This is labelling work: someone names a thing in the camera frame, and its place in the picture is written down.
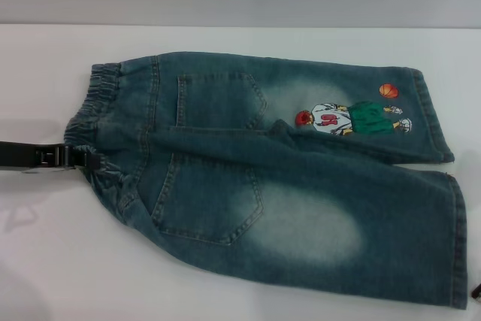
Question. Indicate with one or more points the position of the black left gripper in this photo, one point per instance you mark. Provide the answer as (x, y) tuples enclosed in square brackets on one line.
[(15, 156)]

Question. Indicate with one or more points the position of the blue denim shorts basketball print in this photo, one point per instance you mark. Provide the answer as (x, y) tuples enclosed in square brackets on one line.
[(282, 185)]

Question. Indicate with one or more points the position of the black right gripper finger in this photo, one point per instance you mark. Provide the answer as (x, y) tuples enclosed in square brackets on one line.
[(477, 291)]

